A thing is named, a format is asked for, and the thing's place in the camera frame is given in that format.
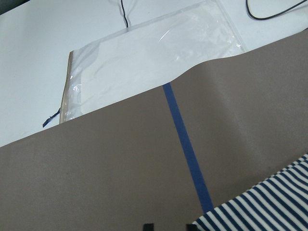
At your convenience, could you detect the navy white striped polo shirt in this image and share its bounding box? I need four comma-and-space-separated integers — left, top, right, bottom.
193, 154, 308, 231

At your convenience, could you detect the black cable on desk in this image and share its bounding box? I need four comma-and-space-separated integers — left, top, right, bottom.
119, 0, 306, 27

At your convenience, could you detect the blue tape line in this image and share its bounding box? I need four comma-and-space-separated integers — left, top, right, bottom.
163, 83, 214, 213

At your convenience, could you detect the clear plastic bag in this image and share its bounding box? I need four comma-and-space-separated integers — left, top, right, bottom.
60, 0, 246, 122

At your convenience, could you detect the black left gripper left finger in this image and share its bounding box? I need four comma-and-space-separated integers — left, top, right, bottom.
143, 223, 154, 231

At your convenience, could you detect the brown paper table cover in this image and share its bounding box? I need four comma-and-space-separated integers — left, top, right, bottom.
0, 31, 308, 231

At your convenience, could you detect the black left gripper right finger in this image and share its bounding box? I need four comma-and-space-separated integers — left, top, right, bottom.
186, 224, 198, 231

